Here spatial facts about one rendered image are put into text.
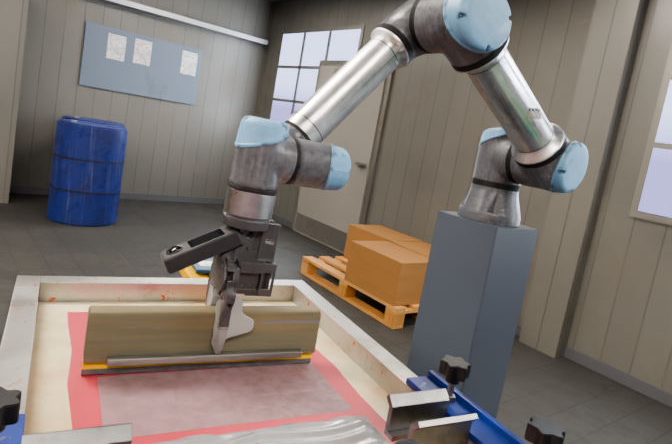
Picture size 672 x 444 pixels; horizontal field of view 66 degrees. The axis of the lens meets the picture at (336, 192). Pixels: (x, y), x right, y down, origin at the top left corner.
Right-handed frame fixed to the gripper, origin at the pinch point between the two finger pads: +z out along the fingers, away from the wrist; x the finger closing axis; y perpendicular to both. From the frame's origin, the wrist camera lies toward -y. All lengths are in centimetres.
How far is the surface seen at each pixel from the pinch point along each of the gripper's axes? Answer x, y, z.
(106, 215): 478, 32, 88
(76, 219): 471, 6, 94
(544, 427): -39.2, 28.1, -7.0
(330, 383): -7.8, 18.6, 4.1
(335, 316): 10.1, 28.1, 0.0
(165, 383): -3.7, -6.6, 5.0
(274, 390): -8.3, 8.6, 4.4
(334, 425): -19.0, 13.3, 3.9
